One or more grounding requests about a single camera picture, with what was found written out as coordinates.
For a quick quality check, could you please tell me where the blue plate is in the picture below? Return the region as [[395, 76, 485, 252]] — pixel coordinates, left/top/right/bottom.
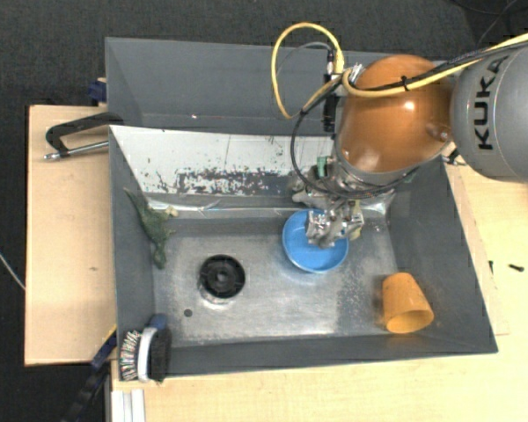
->
[[282, 208, 350, 275]]

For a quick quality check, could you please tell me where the grey metal bin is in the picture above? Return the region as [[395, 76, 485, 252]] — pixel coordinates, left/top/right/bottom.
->
[[104, 36, 500, 377]]

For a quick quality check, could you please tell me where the orange cup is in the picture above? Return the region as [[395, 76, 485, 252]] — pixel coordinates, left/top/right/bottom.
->
[[379, 271, 436, 335]]

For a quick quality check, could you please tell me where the black round ribbed disc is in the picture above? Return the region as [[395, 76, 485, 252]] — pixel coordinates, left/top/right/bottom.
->
[[198, 253, 247, 300]]

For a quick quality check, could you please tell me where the green toy dinosaur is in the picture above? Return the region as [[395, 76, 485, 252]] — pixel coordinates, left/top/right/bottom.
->
[[122, 186, 180, 271]]

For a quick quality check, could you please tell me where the white and black brush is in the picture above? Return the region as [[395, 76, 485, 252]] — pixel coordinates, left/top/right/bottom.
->
[[119, 316, 173, 383]]

